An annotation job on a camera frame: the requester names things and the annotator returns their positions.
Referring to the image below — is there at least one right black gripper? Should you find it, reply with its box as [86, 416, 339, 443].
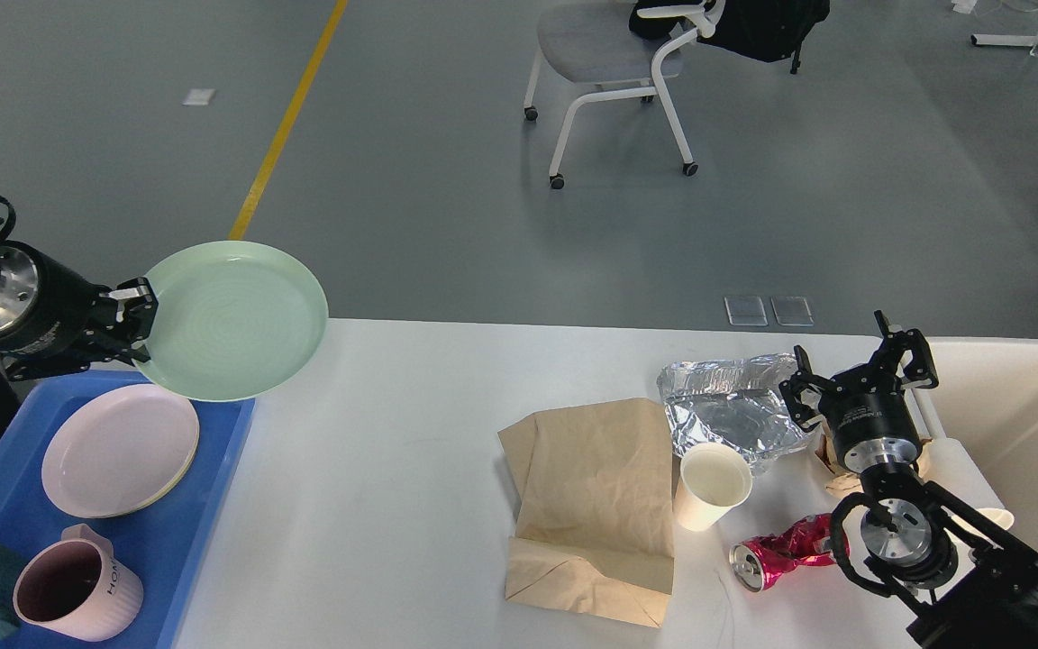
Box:
[779, 310, 940, 475]

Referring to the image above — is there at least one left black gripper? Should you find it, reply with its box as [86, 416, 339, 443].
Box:
[0, 242, 159, 381]

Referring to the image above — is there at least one green plate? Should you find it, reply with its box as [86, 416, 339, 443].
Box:
[133, 240, 329, 402]

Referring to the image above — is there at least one pink ribbed mug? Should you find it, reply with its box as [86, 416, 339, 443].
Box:
[13, 525, 144, 642]

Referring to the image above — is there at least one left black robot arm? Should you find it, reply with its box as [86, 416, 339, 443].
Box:
[0, 196, 159, 381]

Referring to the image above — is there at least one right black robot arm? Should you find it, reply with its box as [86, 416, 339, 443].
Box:
[779, 310, 1038, 648]

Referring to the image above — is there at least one crumpled brown napkin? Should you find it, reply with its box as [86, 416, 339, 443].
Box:
[815, 433, 933, 498]

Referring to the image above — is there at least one pink plate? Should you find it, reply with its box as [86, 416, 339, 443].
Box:
[40, 385, 199, 520]

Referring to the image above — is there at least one crumpled aluminium foil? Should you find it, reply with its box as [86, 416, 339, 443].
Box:
[656, 353, 818, 476]

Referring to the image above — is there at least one white plastic bin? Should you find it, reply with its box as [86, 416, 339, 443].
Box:
[930, 337, 1038, 552]

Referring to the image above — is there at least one blue plastic tray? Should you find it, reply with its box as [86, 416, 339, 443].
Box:
[0, 370, 255, 648]

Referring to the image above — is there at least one white paper cup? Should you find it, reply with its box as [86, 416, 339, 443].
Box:
[674, 441, 753, 533]

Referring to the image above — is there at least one crushed red can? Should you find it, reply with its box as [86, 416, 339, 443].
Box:
[728, 513, 836, 592]

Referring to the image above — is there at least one brown paper bag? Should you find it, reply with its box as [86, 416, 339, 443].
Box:
[498, 398, 675, 628]

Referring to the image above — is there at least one black backpack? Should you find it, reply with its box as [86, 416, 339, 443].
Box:
[629, 1, 831, 74]

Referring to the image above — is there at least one grey white office chair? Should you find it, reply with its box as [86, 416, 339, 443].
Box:
[524, 1, 725, 189]

